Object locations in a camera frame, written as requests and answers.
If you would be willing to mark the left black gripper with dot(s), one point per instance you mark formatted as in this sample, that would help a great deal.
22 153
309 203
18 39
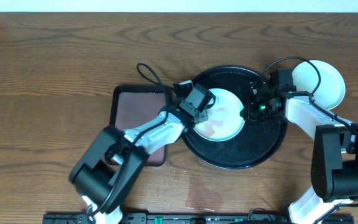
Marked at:
202 115

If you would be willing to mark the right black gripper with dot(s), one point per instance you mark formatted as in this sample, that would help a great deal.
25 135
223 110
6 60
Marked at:
249 112

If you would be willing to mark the light green plate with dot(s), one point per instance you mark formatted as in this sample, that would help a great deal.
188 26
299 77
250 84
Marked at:
224 119

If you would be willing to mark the light blue plate top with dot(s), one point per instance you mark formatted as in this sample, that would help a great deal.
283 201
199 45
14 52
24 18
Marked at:
331 90

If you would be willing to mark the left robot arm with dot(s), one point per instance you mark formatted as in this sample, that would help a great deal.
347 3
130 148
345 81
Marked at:
108 170

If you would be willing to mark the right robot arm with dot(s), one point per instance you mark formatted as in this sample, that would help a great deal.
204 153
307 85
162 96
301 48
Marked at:
334 166

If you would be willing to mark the round black tray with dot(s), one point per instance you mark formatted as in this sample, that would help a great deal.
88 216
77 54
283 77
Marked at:
255 142

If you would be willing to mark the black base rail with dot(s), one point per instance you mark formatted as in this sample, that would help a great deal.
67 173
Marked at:
142 218

